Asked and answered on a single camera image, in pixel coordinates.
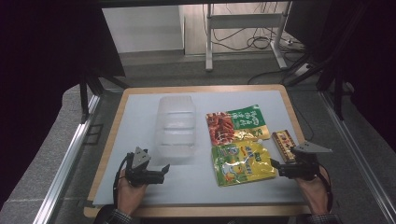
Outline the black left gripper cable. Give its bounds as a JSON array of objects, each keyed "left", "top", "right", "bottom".
[{"left": 112, "top": 153, "right": 130, "bottom": 209}]

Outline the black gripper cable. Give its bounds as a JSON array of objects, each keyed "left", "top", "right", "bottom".
[
  {"left": 317, "top": 164, "right": 334, "bottom": 213},
  {"left": 112, "top": 153, "right": 130, "bottom": 209}
]

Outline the black floor bracket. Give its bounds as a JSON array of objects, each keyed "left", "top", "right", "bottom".
[{"left": 83, "top": 123, "right": 105, "bottom": 146}]

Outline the dark cloth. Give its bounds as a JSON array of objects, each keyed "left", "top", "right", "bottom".
[{"left": 92, "top": 204, "right": 116, "bottom": 224}]

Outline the person's left hand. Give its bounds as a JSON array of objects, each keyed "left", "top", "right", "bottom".
[{"left": 116, "top": 169, "right": 149, "bottom": 216}]

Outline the pale grey table mat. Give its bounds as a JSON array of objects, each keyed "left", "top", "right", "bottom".
[{"left": 92, "top": 90, "right": 307, "bottom": 207}]

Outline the tangle of black floor cables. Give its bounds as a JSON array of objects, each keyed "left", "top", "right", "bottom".
[{"left": 211, "top": 3, "right": 307, "bottom": 52}]

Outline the clear plastic storage container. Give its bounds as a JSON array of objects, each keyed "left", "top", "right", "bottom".
[{"left": 154, "top": 94, "right": 197, "bottom": 158}]

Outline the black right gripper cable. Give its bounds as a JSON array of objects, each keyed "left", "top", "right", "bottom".
[{"left": 317, "top": 164, "right": 334, "bottom": 213}]

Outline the dark curtain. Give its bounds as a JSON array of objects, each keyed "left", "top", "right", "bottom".
[
  {"left": 311, "top": 0, "right": 396, "bottom": 153},
  {"left": 0, "top": 0, "right": 126, "bottom": 206}
]

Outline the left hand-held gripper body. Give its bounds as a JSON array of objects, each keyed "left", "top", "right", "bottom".
[{"left": 124, "top": 147, "right": 157, "bottom": 188}]

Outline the yellow spouted pouch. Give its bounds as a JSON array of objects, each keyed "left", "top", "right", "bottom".
[{"left": 210, "top": 139, "right": 277, "bottom": 188}]

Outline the aluminium rail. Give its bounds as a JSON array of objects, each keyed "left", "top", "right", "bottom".
[
  {"left": 320, "top": 91, "right": 396, "bottom": 224},
  {"left": 32, "top": 94, "right": 101, "bottom": 224}
]

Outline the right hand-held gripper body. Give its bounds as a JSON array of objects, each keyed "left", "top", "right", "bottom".
[{"left": 288, "top": 141, "right": 333, "bottom": 181}]

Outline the black metal stand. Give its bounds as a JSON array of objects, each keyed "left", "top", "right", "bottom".
[{"left": 284, "top": 46, "right": 354, "bottom": 120}]

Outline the white metal desk frame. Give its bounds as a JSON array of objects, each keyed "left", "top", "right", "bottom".
[{"left": 205, "top": 1, "right": 293, "bottom": 73}]

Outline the black tripod stand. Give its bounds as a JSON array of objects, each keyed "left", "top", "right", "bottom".
[{"left": 78, "top": 69, "right": 130, "bottom": 124}]

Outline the white cabinet panel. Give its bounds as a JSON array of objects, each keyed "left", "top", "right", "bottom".
[{"left": 102, "top": 6, "right": 185, "bottom": 54}]

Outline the small brown and yellow box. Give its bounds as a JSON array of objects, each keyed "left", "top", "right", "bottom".
[{"left": 271, "top": 130, "right": 297, "bottom": 163}]

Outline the green and red sauce packet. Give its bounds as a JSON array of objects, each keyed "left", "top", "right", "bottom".
[{"left": 205, "top": 104, "right": 272, "bottom": 147}]

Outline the person's right hand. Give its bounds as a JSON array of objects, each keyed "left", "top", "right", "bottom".
[{"left": 295, "top": 175, "right": 330, "bottom": 216}]

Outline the white power strip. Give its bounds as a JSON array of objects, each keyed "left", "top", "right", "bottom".
[{"left": 293, "top": 63, "right": 313, "bottom": 77}]

